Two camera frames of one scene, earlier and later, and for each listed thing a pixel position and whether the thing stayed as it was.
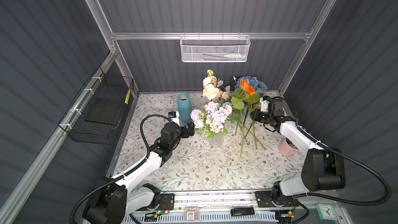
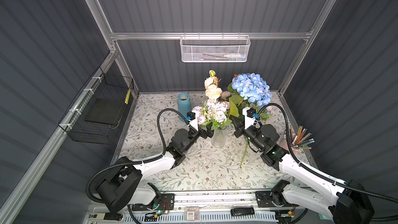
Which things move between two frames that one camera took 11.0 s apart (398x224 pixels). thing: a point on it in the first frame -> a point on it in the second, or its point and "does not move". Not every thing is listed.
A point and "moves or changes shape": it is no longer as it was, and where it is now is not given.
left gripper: [189, 129] -> [207, 132]
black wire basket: [95, 116] does not move
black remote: [242, 211] does not move
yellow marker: [127, 97] does not move
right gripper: [255, 113] -> [239, 128]
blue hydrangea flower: [258, 85] moves or changes shape
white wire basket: [215, 49] does not move
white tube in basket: [241, 55] does not move
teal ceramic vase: [184, 107] does not move
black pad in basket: [105, 110] does not move
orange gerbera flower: [246, 95] -> [246, 142]
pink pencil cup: [287, 148] does not move
